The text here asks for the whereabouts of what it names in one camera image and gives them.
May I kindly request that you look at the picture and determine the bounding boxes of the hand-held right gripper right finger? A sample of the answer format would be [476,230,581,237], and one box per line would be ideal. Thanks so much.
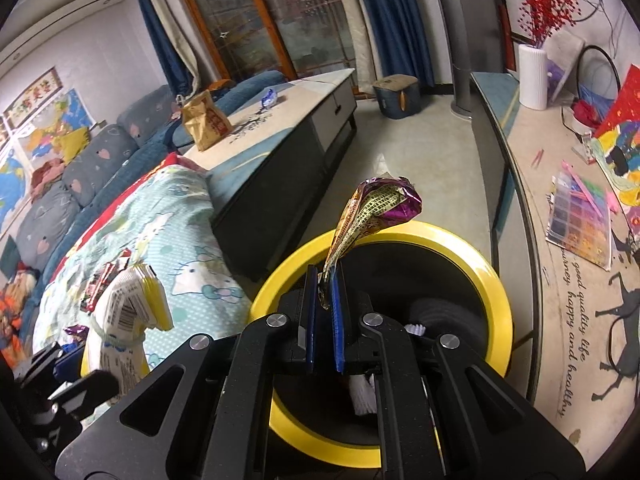
[330,262,586,480]

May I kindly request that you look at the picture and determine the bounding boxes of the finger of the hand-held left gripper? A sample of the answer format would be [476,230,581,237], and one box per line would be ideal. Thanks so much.
[20,344,83,393]
[47,370,121,418]

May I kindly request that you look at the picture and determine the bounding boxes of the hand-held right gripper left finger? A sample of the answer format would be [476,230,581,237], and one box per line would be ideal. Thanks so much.
[55,265,326,480]

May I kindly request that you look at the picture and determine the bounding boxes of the white plastic snack packet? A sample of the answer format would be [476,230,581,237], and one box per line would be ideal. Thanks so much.
[82,262,174,393]

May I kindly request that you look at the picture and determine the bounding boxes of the brown chocolate bar wrapper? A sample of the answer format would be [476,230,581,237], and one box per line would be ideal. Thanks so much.
[82,262,118,313]

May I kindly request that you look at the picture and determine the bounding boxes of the purple gold foil wrapper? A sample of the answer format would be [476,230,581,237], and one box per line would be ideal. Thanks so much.
[322,176,423,311]

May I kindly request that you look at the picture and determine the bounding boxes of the yellow rimmed black bin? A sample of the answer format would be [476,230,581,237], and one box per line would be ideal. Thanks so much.
[248,220,513,466]

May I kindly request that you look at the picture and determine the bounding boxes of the orange plush toy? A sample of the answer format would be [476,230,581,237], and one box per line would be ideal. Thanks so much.
[0,265,43,366]

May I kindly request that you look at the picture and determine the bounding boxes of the dark teal cushion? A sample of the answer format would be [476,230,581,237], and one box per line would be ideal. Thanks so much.
[0,237,23,273]

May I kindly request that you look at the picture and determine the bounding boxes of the cartoon cat printed blanket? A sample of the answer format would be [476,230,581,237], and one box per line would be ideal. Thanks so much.
[32,152,256,396]

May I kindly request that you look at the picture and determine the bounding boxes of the grey heart print cushion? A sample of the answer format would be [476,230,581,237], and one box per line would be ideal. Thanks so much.
[62,125,138,206]
[15,182,81,261]
[117,84,176,147]

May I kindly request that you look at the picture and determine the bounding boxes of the world map poster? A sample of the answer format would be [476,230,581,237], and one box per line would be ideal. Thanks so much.
[0,155,31,238]

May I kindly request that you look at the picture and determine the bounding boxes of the pile of red pink clothes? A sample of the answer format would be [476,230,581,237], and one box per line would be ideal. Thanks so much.
[30,157,68,196]

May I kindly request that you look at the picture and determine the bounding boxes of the grey coffee table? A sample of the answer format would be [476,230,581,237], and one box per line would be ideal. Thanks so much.
[177,67,358,283]

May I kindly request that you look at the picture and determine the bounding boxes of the brown paper bag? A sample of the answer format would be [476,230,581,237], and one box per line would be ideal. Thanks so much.
[180,89,233,152]

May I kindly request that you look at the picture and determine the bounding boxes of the yellow pillow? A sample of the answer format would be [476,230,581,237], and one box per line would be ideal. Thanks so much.
[60,127,93,163]

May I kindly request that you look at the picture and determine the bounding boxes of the small dark stool box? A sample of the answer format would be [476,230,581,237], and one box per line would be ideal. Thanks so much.
[372,74,421,121]

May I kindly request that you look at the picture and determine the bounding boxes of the blue fabric sofa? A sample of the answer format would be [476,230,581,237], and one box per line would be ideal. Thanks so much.
[0,70,288,356]

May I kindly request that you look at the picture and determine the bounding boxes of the country map poster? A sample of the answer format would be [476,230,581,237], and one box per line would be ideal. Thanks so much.
[25,89,96,158]

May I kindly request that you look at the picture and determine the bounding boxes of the printed top television cabinet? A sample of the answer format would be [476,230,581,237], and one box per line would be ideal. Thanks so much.
[470,71,640,461]

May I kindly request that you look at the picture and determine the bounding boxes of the colourful bead organiser box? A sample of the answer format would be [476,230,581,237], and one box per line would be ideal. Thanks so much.
[545,170,616,271]

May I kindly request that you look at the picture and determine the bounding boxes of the wooden framed sliding glass door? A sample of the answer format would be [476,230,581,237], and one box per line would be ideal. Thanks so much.
[167,0,358,83]

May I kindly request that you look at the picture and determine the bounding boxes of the blue curtain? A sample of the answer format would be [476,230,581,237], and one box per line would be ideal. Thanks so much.
[347,0,436,86]
[131,0,198,96]

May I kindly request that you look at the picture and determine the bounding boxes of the white ribbed vase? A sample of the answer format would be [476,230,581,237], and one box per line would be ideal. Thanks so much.
[517,43,551,111]

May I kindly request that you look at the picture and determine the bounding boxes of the grey tower air conditioner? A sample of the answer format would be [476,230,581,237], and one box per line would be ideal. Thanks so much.
[430,0,506,121]

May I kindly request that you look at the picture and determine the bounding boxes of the white purple canvas picture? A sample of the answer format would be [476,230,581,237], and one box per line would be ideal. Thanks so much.
[545,30,587,106]

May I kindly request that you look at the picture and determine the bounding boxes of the colourful painting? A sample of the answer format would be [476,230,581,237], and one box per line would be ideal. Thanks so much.
[587,64,640,191]

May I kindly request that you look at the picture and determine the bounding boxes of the red berry branches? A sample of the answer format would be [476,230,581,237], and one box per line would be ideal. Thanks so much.
[517,0,583,51]

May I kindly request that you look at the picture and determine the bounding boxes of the black hoop handle basket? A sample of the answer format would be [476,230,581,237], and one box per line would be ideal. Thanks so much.
[575,45,623,111]

